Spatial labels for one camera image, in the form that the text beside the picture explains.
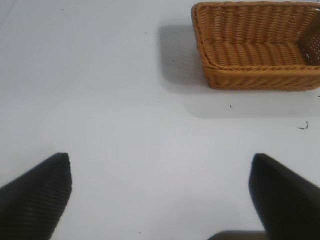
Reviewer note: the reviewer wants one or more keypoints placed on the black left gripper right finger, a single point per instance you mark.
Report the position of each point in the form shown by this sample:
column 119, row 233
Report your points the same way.
column 285, row 200

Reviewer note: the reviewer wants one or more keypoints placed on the brown woven wicker basket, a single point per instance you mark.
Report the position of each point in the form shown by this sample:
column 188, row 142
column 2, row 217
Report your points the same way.
column 255, row 47

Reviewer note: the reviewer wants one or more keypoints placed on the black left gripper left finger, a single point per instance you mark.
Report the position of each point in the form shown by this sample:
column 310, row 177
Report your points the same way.
column 37, row 195

